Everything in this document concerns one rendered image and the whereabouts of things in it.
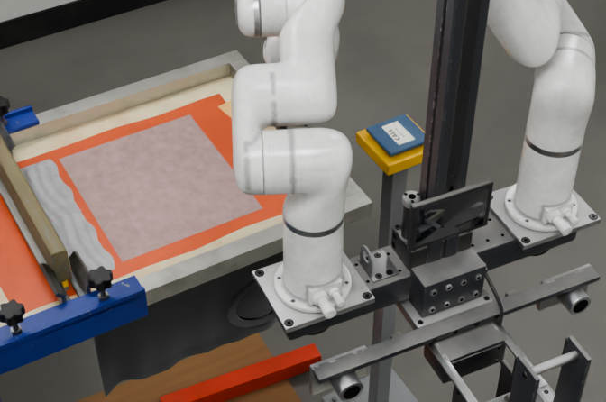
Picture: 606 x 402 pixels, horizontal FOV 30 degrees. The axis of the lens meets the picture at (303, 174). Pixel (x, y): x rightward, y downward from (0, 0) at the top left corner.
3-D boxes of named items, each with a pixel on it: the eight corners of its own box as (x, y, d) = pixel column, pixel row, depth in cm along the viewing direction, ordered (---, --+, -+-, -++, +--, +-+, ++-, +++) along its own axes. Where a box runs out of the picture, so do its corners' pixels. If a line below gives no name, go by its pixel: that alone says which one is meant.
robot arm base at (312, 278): (372, 310, 180) (377, 242, 170) (301, 336, 176) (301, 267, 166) (330, 247, 190) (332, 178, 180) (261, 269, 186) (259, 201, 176)
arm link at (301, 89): (346, -51, 174) (224, -46, 173) (365, 176, 161) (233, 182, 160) (341, -3, 187) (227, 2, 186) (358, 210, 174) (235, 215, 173)
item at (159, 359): (288, 307, 253) (286, 189, 229) (307, 333, 247) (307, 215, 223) (95, 389, 236) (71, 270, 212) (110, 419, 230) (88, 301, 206)
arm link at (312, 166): (353, 235, 170) (356, 155, 160) (265, 240, 170) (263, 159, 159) (346, 192, 178) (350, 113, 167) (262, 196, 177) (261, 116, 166)
